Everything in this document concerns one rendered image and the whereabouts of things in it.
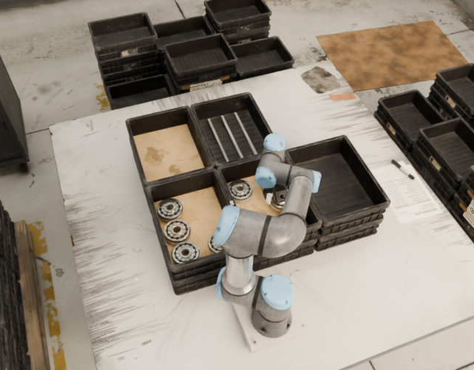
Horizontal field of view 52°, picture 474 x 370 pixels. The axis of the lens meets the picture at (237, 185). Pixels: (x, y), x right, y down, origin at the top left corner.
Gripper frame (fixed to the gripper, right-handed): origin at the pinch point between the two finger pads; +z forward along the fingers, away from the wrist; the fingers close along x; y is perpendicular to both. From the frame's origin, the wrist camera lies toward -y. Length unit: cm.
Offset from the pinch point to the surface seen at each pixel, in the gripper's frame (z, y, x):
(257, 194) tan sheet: 3.7, 8.7, 4.1
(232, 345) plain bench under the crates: 15, -44, 35
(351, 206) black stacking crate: 5.9, -9.9, -30.5
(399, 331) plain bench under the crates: 19, -60, -26
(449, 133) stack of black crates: 57, 46, -133
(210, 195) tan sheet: 2.5, 14.5, 23.3
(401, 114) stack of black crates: 67, 79, -123
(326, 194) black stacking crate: 5.4, -0.7, -23.6
